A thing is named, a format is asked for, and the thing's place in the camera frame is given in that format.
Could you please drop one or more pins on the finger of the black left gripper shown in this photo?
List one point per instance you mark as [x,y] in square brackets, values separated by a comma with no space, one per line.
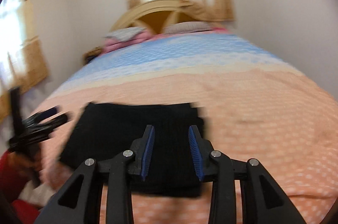
[40,116]
[50,123]

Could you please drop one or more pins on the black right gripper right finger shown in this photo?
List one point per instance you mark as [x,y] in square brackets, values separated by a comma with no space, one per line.
[263,200]

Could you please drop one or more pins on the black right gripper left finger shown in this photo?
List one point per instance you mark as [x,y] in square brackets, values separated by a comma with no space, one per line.
[79,199]

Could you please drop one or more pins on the black pants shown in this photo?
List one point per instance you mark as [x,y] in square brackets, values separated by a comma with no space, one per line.
[105,130]

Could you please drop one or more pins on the person's left hand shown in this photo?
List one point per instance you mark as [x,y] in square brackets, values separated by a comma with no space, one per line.
[24,165]

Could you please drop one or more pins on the golden curtain side window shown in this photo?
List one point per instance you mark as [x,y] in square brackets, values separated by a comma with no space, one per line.
[22,60]

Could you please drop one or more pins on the polka dot bedspread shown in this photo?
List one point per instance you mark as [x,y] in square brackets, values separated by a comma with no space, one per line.
[255,105]

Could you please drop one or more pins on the pink folded blanket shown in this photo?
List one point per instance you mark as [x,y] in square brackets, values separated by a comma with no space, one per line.
[113,44]

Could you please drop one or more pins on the grey patterned pillow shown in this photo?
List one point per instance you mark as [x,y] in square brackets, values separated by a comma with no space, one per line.
[125,34]

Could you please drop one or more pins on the cream wooden headboard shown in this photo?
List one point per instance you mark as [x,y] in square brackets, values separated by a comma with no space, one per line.
[155,15]

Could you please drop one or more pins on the striped pillow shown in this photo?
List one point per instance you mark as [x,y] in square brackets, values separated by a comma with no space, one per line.
[187,27]

